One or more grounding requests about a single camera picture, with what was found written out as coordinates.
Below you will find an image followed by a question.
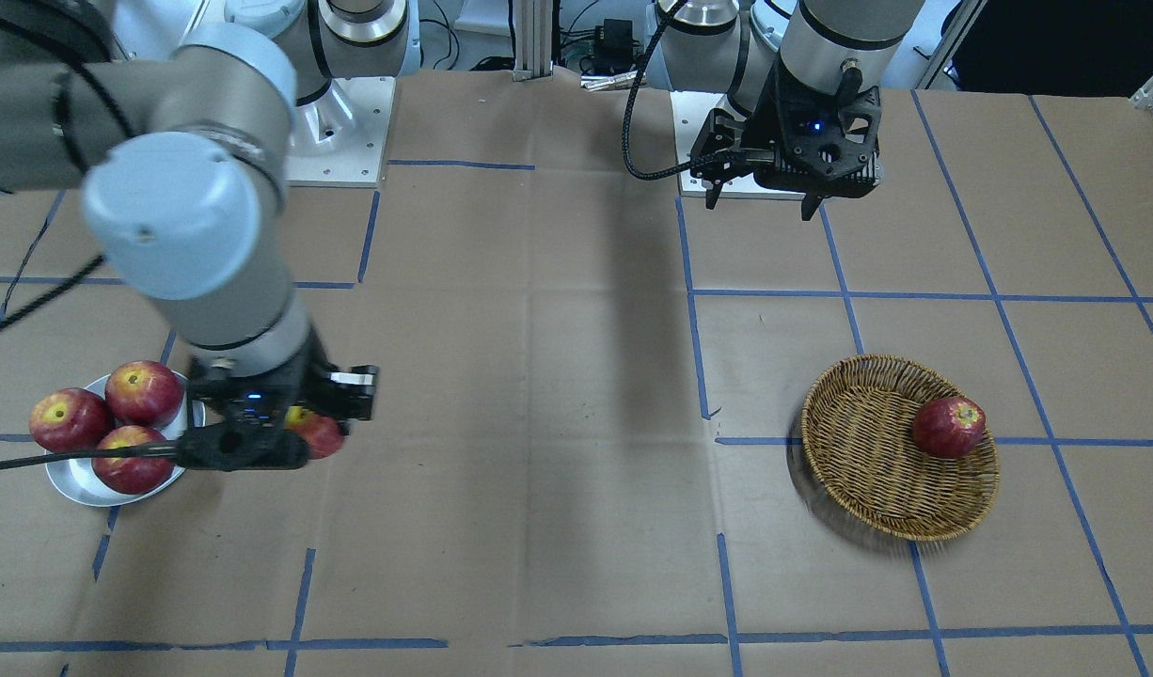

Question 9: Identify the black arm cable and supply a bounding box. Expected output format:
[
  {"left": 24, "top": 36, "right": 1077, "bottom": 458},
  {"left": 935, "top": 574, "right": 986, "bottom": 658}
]
[
  {"left": 0, "top": 9, "right": 182, "bottom": 476},
  {"left": 620, "top": 0, "right": 751, "bottom": 182}
]

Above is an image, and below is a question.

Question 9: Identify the red apple plate front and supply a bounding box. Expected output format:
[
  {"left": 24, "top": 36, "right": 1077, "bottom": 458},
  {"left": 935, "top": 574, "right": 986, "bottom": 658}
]
[{"left": 92, "top": 426, "right": 174, "bottom": 496}]

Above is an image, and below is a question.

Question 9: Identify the dark red basket apple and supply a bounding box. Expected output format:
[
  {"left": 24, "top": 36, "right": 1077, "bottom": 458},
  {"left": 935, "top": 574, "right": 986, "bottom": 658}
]
[{"left": 911, "top": 396, "right": 987, "bottom": 459}]

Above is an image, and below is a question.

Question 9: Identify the red apple plate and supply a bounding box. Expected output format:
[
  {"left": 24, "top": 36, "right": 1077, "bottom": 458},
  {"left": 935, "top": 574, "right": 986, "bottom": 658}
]
[
  {"left": 103, "top": 360, "right": 184, "bottom": 430},
  {"left": 29, "top": 388, "right": 116, "bottom": 453},
  {"left": 92, "top": 426, "right": 174, "bottom": 496}
]

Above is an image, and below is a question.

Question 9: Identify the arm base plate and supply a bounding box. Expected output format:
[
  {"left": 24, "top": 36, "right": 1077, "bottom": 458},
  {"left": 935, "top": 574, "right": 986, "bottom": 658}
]
[
  {"left": 669, "top": 89, "right": 888, "bottom": 201},
  {"left": 287, "top": 76, "right": 397, "bottom": 189}
]

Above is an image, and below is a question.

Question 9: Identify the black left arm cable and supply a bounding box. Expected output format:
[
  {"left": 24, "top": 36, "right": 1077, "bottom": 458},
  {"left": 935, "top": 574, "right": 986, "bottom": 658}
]
[{"left": 620, "top": 0, "right": 751, "bottom": 182}]

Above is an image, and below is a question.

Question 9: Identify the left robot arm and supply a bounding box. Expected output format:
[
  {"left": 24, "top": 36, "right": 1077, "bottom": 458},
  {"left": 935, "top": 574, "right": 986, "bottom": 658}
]
[{"left": 631, "top": 1, "right": 924, "bottom": 220}]

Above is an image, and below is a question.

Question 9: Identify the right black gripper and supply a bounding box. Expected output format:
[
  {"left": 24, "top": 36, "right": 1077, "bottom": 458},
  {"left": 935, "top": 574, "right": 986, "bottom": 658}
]
[{"left": 174, "top": 329, "right": 380, "bottom": 472}]

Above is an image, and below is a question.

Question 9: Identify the aluminium frame post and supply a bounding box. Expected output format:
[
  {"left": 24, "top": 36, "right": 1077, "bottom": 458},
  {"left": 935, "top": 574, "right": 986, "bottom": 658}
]
[{"left": 511, "top": 1, "right": 558, "bottom": 82}]

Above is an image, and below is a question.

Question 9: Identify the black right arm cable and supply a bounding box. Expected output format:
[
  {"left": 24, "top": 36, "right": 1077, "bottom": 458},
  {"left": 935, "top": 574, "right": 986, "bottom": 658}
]
[{"left": 0, "top": 9, "right": 182, "bottom": 476}]

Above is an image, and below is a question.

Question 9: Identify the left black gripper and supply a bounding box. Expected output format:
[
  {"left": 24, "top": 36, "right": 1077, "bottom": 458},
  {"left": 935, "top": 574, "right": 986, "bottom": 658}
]
[{"left": 689, "top": 57, "right": 883, "bottom": 221}]

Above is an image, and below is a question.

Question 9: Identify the woven wicker basket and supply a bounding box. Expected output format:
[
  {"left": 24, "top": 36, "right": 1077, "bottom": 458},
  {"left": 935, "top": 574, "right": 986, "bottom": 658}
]
[{"left": 799, "top": 353, "right": 1002, "bottom": 543}]

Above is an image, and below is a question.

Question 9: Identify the red apple plate outer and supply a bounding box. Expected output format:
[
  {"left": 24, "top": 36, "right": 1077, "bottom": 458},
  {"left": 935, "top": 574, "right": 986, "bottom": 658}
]
[{"left": 29, "top": 388, "right": 116, "bottom": 453}]

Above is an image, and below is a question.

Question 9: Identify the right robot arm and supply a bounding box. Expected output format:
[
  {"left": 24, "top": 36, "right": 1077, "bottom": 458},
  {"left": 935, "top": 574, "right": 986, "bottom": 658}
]
[{"left": 0, "top": 1, "right": 414, "bottom": 471}]

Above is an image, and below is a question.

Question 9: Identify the white round plate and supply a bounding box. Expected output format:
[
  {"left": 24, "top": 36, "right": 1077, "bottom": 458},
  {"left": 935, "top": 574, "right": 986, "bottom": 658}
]
[{"left": 46, "top": 394, "right": 206, "bottom": 509}]

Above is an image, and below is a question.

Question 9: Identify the yellow-red apple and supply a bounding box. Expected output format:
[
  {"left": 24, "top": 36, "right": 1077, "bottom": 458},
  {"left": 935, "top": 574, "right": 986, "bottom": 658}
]
[{"left": 285, "top": 406, "right": 347, "bottom": 460}]

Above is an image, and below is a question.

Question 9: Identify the red apple plate rear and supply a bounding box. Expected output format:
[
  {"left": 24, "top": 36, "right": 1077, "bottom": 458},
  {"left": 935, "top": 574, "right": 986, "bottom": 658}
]
[{"left": 103, "top": 360, "right": 184, "bottom": 430}]

